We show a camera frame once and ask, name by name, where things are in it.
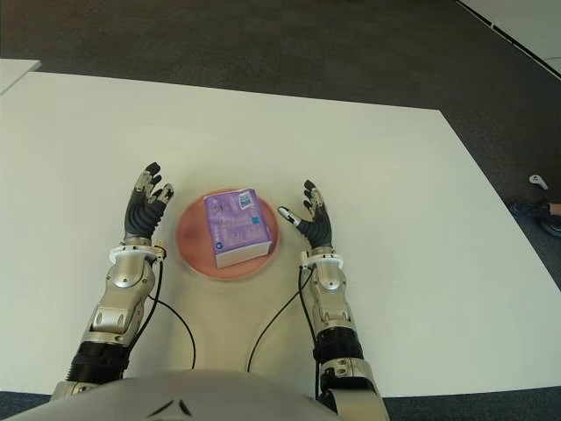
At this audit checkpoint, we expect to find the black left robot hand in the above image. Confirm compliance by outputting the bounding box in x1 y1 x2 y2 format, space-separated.
123 161 175 247

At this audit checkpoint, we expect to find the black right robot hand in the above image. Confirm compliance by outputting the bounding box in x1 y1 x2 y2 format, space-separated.
276 178 335 254

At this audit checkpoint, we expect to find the purple tissue paper pack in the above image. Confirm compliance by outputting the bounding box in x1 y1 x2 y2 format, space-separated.
202 188 271 269

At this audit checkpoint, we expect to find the pink round plate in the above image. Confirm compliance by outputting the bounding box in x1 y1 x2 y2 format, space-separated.
175 189 281 282

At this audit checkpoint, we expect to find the grey robot torso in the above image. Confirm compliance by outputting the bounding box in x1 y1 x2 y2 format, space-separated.
0 368 338 421

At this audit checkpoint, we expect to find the white neighbouring table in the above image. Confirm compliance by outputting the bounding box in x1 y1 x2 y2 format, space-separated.
0 58 41 96

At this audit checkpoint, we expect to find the dark shoe of person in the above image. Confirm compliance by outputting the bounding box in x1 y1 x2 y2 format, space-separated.
510 200 561 238

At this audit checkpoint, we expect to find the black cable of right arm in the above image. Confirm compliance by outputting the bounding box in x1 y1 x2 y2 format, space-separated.
246 265 321 400

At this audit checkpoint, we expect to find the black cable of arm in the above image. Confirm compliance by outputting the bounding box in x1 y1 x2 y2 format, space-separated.
246 265 321 400
146 258 197 372

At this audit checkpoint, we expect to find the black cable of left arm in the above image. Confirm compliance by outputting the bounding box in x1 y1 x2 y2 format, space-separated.
146 258 197 372

